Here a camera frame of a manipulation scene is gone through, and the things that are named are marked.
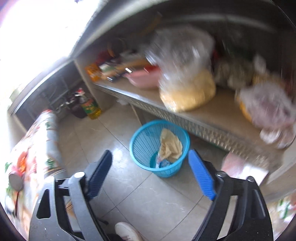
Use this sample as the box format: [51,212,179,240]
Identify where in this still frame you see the yellow paper bag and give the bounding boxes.
[157,128,183,163]

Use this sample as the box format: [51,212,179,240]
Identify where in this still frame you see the red drink can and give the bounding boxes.
[9,170,23,191]

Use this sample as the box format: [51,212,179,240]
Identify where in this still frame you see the concrete kitchen counter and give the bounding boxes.
[6,0,296,117]

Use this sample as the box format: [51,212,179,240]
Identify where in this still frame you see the pink white sack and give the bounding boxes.
[221,153,268,186]

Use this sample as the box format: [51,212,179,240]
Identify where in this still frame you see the blue plastic waste basket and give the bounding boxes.
[129,120,190,178]

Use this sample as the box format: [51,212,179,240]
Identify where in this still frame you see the fruit pattern tablecloth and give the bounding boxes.
[1,109,67,240]

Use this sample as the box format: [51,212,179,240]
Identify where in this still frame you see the white shoe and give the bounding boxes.
[114,222,143,241]

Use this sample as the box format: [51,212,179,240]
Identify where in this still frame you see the cooking oil bottle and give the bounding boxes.
[76,88,101,120]

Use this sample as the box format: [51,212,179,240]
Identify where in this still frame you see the dark soy sauce jug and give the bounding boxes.
[65,93,87,119]

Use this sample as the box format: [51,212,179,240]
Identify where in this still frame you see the white plastic bag bundle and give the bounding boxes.
[236,82,295,149]

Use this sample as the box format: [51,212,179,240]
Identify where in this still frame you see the orange seasoning packet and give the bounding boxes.
[85,63,101,82]

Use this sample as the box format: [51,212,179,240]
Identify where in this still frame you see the pink plastic basin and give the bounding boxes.
[123,68,162,89]

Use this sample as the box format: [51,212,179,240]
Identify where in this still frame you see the dark greens in bag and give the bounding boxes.
[213,57,254,91]

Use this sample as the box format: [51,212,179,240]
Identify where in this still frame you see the bag of yellow noodles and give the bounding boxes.
[145,25,216,113]

